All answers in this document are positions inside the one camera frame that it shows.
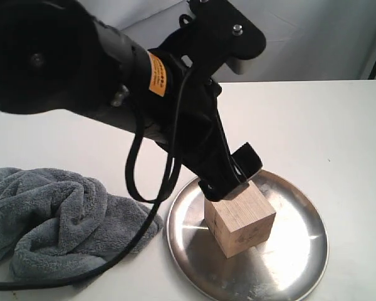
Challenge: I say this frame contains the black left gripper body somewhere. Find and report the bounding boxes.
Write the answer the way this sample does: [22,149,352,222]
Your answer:
[144,62,236,201]

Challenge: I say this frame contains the light wooden cube block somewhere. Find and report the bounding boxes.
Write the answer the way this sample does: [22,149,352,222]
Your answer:
[204,181,276,258]

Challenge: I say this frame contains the grey terry towel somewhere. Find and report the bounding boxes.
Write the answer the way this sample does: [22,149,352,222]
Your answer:
[0,167,164,290]

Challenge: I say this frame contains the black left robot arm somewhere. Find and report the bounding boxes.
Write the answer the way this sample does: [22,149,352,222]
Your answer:
[0,1,266,201]

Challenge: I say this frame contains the round stainless steel plate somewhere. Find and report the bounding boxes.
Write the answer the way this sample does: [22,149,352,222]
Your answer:
[165,171,329,300]

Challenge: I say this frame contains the grey backdrop cloth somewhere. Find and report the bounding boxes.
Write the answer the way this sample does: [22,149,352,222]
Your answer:
[112,0,376,84]

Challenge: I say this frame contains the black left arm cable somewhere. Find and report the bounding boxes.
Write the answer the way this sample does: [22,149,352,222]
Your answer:
[0,65,195,292]

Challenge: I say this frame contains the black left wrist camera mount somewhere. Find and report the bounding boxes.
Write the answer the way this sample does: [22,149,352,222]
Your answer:
[159,0,266,79]

